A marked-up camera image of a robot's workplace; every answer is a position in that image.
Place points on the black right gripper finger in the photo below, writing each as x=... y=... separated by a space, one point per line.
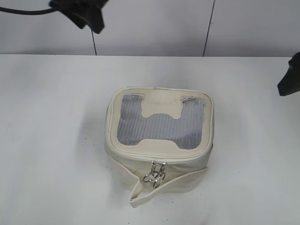
x=290 y=83

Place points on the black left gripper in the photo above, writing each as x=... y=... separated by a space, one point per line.
x=82 y=12

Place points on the cream canvas zipper bag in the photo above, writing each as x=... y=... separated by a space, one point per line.
x=159 y=140

